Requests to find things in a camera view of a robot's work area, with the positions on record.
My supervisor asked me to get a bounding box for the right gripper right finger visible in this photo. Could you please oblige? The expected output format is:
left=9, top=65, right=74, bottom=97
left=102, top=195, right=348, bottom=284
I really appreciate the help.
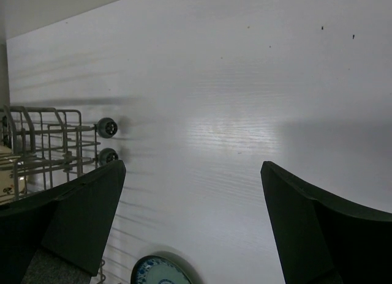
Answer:
left=260, top=161, right=391, bottom=283

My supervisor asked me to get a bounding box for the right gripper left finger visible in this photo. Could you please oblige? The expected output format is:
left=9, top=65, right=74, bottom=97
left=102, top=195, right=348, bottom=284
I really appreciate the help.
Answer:
left=1, top=160, right=126, bottom=283

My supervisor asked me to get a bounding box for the cream floral plate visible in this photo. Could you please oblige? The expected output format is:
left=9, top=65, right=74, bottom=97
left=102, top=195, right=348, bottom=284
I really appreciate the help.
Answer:
left=1, top=145, right=18, bottom=204

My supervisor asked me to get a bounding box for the blue floral plate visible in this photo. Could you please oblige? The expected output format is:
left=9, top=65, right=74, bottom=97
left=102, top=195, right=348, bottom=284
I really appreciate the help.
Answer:
left=130, top=255, right=192, bottom=284

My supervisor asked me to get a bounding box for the grey wire dish rack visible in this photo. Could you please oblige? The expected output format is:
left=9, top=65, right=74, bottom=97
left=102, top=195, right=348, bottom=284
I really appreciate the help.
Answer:
left=0, top=105, right=119, bottom=284

